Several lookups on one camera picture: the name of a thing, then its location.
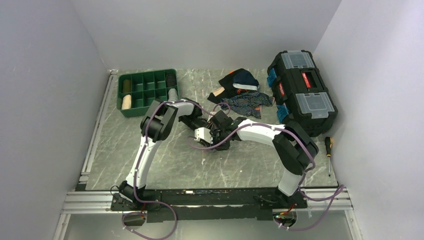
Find green divided organizer tray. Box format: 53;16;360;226
116;68;180;118

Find grey striped underwear orange trim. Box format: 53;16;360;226
205;144;219;153

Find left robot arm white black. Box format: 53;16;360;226
118;98;210;210

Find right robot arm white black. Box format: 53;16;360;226
209;110;319;208

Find grey striped rolled underwear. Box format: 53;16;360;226
167;88;179;102

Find black underwear tan patch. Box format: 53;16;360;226
207;68;245;104

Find black rolled underwear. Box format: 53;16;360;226
165;72;177;88

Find dark navy underwear white band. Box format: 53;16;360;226
232;68;260;91

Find cream rolled underwear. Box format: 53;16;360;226
121;94;132;110

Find olive rolled underwear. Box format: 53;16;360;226
121;79;132;94

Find black toolbox clear lids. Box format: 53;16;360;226
267;50;338;137

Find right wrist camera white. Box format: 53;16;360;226
194;127;213;144

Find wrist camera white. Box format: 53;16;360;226
194;127;213;144
207;111;217;124

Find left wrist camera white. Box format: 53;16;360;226
207;111;217;124

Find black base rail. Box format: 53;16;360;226
110;187;308;223

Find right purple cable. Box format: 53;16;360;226
186;122;346;233

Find aluminium frame rail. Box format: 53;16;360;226
53;189;363;240

